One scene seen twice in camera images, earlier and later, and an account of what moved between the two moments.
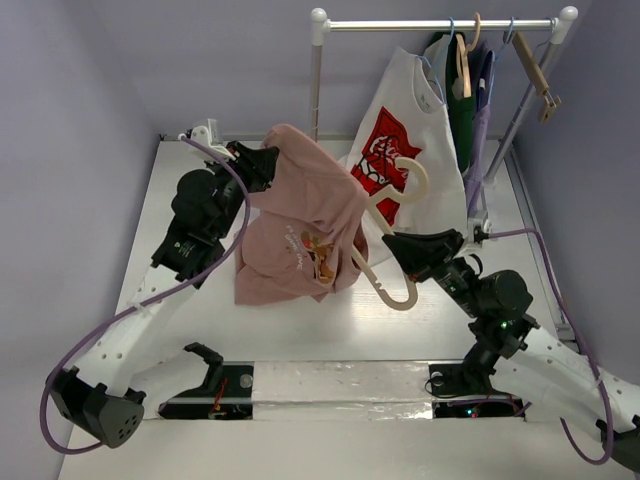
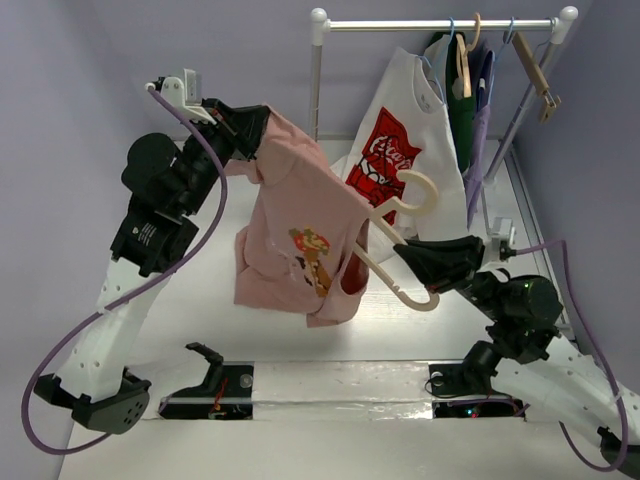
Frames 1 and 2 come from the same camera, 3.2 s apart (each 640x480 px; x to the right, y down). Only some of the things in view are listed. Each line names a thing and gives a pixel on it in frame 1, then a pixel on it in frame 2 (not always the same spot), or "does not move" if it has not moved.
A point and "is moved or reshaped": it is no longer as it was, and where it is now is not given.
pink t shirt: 304,237 is moved or reshaped
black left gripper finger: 260,166 → 248,125
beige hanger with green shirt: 461,56 does not move
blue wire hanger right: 492,66 does not move
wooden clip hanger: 535,75 does not move
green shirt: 459,110 does not move
